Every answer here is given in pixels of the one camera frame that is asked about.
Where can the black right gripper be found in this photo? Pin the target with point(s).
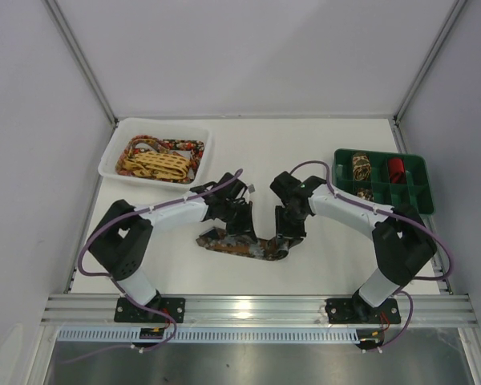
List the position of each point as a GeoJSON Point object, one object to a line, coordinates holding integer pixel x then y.
{"type": "Point", "coordinates": [289, 220]}

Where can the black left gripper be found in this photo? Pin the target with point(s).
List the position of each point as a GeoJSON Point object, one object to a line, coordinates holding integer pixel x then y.
{"type": "Point", "coordinates": [240, 216]}

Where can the orange grey floral tie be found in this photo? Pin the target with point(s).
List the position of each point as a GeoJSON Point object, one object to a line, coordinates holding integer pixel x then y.
{"type": "Point", "coordinates": [274, 249]}

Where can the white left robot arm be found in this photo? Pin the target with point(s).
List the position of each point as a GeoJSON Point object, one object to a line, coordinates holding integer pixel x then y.
{"type": "Point", "coordinates": [117, 246]}

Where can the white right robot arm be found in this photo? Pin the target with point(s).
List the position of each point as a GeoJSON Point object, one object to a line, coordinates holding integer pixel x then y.
{"type": "Point", "coordinates": [401, 244]}

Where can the rolled brown floral tie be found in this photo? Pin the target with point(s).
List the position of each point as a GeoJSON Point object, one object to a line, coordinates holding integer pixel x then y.
{"type": "Point", "coordinates": [365, 194]}

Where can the rolled leopard pattern tie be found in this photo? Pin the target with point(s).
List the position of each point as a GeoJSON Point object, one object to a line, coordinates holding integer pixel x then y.
{"type": "Point", "coordinates": [361, 167]}

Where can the gold patterned tie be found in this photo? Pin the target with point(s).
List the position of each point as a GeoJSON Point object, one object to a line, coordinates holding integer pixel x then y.
{"type": "Point", "coordinates": [153, 165]}

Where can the white perforated plastic basket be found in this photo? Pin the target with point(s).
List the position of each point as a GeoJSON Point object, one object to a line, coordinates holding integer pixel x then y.
{"type": "Point", "coordinates": [162, 129]}

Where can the green compartment organizer tray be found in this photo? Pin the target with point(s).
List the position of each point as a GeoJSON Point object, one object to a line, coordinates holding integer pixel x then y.
{"type": "Point", "coordinates": [415, 191]}

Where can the rolled red tie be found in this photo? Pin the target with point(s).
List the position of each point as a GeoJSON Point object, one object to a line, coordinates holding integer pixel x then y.
{"type": "Point", "coordinates": [396, 170]}

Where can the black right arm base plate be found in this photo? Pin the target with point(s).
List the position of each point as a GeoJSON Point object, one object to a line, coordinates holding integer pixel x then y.
{"type": "Point", "coordinates": [345, 310]}

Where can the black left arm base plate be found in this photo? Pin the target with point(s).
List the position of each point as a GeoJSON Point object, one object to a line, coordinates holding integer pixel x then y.
{"type": "Point", "coordinates": [127, 312]}

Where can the white slotted cable duct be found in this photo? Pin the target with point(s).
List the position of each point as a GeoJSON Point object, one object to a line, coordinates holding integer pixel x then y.
{"type": "Point", "coordinates": [131, 334]}

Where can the aluminium front rail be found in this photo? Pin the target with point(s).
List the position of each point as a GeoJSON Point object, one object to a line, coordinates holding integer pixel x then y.
{"type": "Point", "coordinates": [256, 310]}

